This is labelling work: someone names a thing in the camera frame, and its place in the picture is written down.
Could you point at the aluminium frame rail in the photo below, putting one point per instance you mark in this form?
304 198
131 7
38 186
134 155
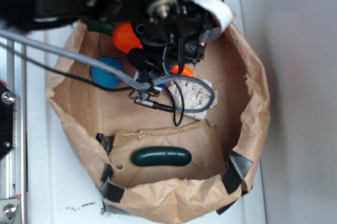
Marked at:
13 166

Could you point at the crumpled white paper wad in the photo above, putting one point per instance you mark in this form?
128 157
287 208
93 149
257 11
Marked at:
194 95

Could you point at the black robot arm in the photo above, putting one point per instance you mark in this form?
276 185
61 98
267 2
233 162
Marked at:
33 15

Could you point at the blue ribbed ball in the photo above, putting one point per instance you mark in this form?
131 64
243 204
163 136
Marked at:
103 78

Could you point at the black metal bracket with bolts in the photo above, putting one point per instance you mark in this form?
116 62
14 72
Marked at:
7 120

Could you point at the brown paper bag tray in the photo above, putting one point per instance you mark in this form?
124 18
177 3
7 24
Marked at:
105 128

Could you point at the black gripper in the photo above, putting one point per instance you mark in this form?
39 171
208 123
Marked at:
177 31

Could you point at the orange plastic toy carrot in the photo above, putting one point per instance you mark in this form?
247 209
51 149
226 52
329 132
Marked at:
124 39

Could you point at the dark green toy cucumber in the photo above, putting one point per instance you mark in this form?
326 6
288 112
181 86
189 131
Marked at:
161 156

